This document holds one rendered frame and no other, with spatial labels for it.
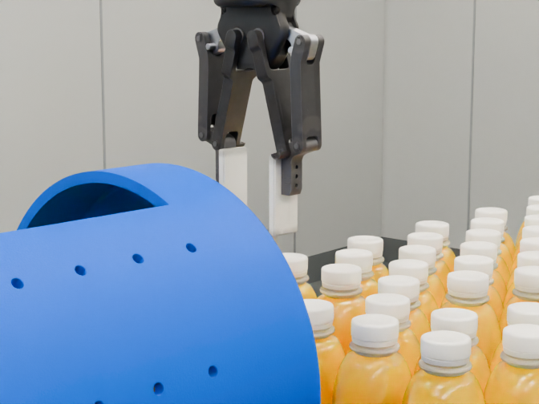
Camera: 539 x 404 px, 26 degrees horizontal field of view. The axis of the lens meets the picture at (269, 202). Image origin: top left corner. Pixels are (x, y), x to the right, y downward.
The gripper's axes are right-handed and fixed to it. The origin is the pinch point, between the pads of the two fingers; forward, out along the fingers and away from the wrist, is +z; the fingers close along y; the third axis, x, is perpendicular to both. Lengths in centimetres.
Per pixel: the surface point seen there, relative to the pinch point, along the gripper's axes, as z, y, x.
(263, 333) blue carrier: 3.4, 22.4, -22.1
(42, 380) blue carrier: 2.6, 22.1, -38.4
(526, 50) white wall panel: 7, -215, 388
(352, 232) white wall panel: 97, -290, 358
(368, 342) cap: 10.1, 14.5, -2.0
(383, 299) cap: 8.7, 10.1, 5.4
